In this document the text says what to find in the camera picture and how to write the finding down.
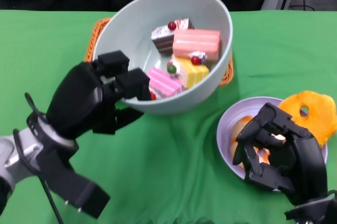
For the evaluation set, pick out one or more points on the magenta pink cake slice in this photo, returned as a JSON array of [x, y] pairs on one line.
[[163, 84]]

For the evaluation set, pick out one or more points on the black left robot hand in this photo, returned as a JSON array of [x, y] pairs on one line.
[[79, 102]]

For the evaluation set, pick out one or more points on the orange wicker basket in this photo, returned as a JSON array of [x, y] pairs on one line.
[[226, 76]]

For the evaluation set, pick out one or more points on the grey bowl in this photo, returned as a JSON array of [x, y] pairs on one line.
[[137, 29]]

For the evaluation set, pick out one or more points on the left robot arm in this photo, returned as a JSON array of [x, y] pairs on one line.
[[52, 171]]

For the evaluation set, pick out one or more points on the yellow cake slice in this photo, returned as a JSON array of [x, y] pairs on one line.
[[192, 72]]

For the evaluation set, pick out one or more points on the green tablecloth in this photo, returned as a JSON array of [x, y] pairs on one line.
[[168, 155]]

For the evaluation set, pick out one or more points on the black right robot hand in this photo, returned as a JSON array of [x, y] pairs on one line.
[[302, 160]]

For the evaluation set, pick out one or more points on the pale lavender plate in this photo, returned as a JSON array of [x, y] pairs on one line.
[[226, 129]]

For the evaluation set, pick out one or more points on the salmon pink cake slice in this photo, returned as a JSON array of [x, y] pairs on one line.
[[197, 42]]

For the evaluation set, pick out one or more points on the chocolate cake slice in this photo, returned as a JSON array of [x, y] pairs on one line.
[[164, 38]]

